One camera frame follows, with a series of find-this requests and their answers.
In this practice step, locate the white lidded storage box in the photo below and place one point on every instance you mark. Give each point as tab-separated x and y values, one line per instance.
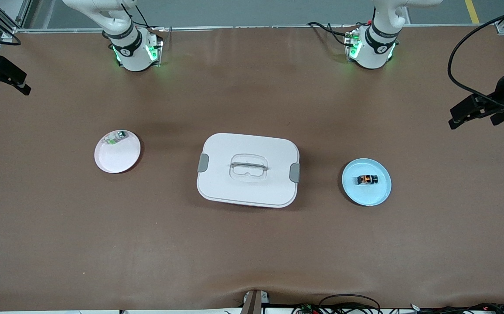
247	187

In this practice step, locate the metal table edge bracket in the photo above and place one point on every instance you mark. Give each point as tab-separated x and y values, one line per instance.
254	303

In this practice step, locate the orange and black switch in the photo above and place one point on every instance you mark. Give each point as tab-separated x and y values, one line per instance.
366	179

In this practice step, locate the silver table edge rail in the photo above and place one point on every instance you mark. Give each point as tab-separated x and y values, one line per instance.
256	27

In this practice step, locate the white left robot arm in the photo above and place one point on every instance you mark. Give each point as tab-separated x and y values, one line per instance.
376	48

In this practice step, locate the green and white switch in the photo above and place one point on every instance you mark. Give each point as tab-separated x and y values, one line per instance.
113	138

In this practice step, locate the light blue round plate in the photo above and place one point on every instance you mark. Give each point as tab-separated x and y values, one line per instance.
367	196

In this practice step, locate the pinkish white round plate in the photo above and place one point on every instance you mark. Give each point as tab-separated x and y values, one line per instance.
117	157

